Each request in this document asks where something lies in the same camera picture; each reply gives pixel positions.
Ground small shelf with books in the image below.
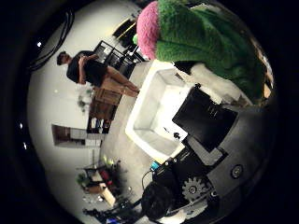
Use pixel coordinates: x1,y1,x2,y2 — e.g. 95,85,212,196
86,116,112,134

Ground white fabric container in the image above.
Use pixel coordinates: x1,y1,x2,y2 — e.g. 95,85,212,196
124,59,194,164

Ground cluttered equipment pile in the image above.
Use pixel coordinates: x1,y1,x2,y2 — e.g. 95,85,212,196
76,157,125,206

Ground dark cabinet with wooden edge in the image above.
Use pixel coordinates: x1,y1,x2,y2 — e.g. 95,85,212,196
112,18,138,48

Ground black wire shelf cart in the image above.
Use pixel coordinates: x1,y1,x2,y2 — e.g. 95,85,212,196
93,40,146,78

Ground green and pink plush toy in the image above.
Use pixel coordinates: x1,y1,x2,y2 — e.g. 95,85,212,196
132,0,265,101

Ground person in dark shirt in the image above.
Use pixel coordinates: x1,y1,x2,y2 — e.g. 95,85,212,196
56,50,140,98

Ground black hanging cables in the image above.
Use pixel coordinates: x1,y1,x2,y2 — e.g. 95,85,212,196
29,7,76,73

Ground green potted plant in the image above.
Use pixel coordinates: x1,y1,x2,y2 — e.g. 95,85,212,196
78,90,93,113

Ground wooden crate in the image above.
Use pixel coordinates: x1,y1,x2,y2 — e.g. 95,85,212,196
88,87,123,120

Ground low wall cabinet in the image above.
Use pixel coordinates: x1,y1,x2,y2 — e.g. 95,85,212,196
50,123,104,147

